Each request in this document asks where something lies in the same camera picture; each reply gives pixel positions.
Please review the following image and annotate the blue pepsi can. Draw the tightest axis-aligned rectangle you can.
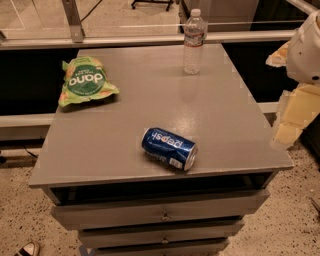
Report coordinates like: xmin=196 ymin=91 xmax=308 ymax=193
xmin=142 ymin=128 xmax=198 ymax=171

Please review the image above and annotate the clear plastic water bottle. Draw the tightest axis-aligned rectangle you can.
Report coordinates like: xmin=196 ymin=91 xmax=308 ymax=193
xmin=183 ymin=9 xmax=206 ymax=75

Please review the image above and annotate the green chip bag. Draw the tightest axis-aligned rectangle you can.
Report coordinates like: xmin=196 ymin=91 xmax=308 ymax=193
xmin=58 ymin=56 xmax=119 ymax=107

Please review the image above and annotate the grey drawer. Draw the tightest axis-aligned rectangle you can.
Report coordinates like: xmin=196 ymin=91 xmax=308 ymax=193
xmin=95 ymin=238 xmax=229 ymax=256
xmin=52 ymin=189 xmax=269 ymax=230
xmin=79 ymin=219 xmax=244 ymax=248

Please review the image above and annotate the grey top drawer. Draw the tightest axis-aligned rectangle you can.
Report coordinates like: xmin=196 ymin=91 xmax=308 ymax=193
xmin=52 ymin=189 xmax=269 ymax=230

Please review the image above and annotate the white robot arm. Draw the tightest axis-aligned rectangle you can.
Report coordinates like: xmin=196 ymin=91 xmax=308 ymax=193
xmin=266 ymin=10 xmax=320 ymax=150

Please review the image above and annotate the black chair base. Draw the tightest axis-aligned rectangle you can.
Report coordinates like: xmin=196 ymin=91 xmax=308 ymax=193
xmin=130 ymin=0 xmax=174 ymax=12

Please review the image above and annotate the metal frame rail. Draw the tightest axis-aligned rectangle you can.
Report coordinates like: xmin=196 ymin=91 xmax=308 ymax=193
xmin=0 ymin=30 xmax=296 ymax=50

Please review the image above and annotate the grey middle drawer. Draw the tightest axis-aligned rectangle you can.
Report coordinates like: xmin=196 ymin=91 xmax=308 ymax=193
xmin=79 ymin=219 xmax=244 ymax=248

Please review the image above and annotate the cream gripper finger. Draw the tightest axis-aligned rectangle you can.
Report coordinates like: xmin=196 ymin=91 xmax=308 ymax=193
xmin=272 ymin=83 xmax=320 ymax=147
xmin=266 ymin=41 xmax=289 ymax=68

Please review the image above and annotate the grey drawer cabinet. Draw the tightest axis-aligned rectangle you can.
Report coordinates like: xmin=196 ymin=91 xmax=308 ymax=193
xmin=29 ymin=44 xmax=292 ymax=256

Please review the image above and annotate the black white shoe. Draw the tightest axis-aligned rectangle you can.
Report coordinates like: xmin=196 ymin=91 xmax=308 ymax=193
xmin=14 ymin=241 xmax=40 ymax=256

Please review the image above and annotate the grey bottom drawer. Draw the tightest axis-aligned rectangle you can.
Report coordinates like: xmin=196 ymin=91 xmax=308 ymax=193
xmin=95 ymin=238 xmax=229 ymax=256

